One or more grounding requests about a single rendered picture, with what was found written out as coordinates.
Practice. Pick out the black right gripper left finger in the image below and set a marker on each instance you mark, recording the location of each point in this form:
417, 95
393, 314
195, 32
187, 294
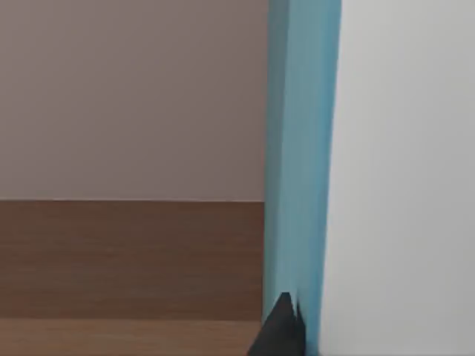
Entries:
278, 330

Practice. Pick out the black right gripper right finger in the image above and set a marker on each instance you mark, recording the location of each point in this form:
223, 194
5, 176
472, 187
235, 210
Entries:
301, 337

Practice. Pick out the light blue book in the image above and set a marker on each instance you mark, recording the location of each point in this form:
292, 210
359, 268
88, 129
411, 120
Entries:
308, 148

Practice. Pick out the wooden shelf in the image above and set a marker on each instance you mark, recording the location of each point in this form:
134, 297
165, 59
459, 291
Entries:
130, 267

